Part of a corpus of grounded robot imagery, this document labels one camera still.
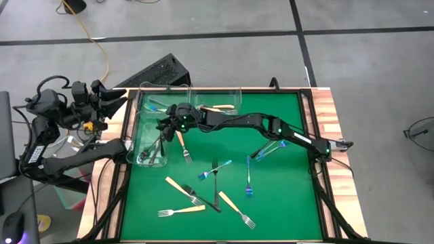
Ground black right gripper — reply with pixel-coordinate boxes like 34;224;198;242
156;103;204;140

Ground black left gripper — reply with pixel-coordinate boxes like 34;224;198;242
66;79;128;120

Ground clear plastic bin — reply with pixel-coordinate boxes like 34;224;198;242
125;111;170;169
135;82;191;122
187;83;242;116

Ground black floor beam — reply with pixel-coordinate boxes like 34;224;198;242
15;169;90;195

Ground black round base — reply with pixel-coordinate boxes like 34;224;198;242
62;0;87;16

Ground teal plastic box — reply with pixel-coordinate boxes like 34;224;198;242
53;184;87;211

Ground grey monitor panel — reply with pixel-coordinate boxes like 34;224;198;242
0;90;17;181

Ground grey desk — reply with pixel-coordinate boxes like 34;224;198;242
0;172;41;244

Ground yellow tape roll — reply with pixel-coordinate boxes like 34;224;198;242
36;214;52;234

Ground green table mat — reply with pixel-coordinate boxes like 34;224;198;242
120;91;323;241

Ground black computer mouse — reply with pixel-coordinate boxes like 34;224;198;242
1;211;26;244

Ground yellow floor cable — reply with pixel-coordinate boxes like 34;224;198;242
60;0;110;84

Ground black frame strut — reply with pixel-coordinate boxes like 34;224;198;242
80;165;134;242
309;162;366;241

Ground black wire fan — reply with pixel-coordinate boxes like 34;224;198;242
402;116;434;156

